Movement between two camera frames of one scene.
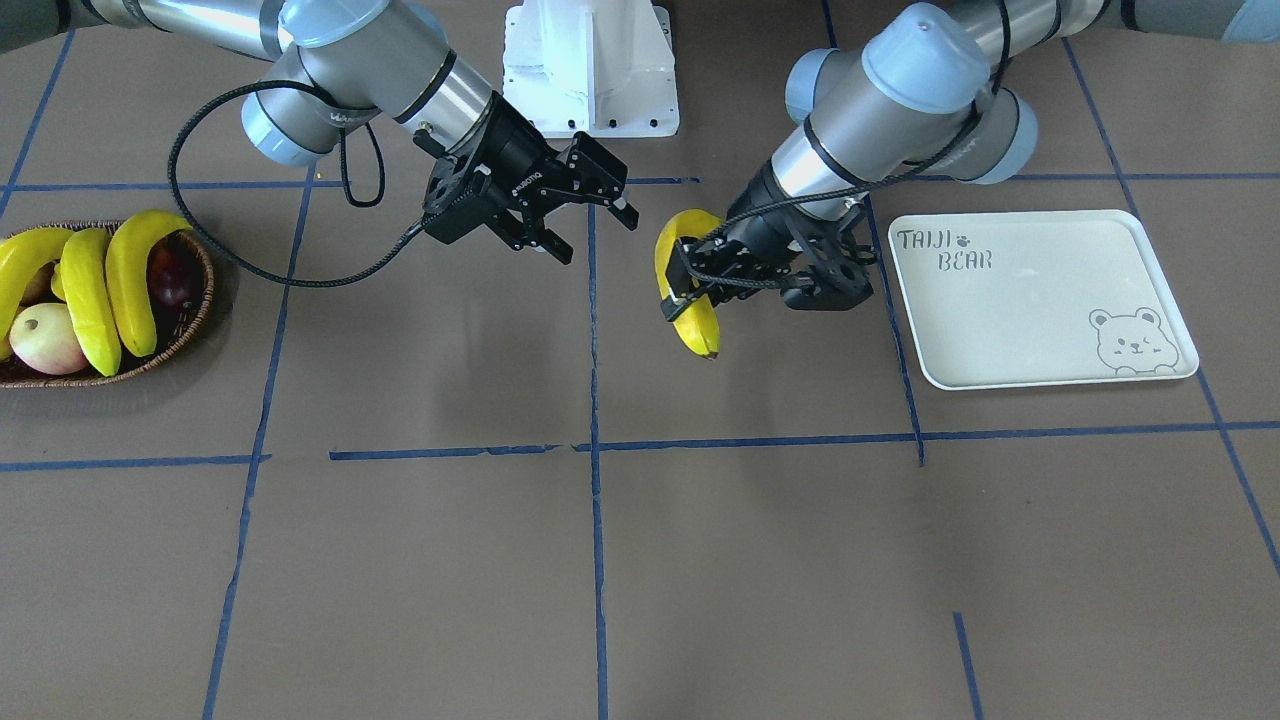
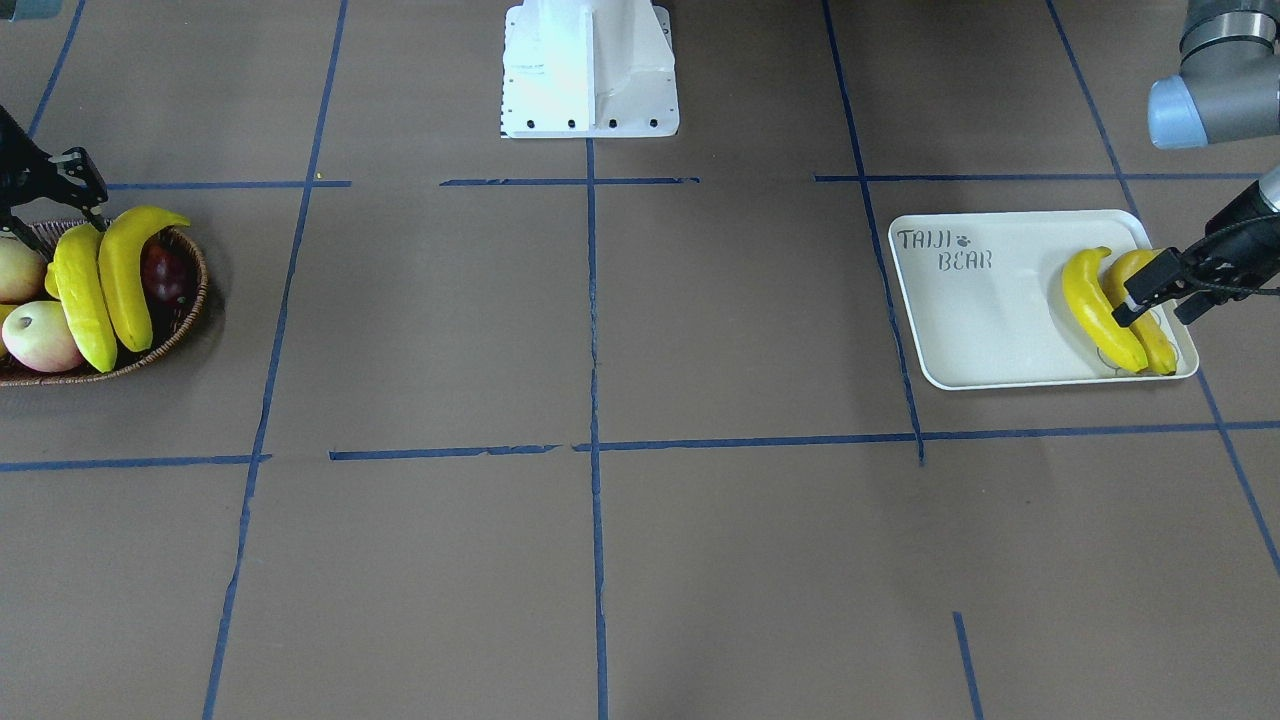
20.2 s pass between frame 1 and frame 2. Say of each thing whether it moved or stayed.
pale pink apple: stayed
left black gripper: moved
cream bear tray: stayed
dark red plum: stayed
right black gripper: moved
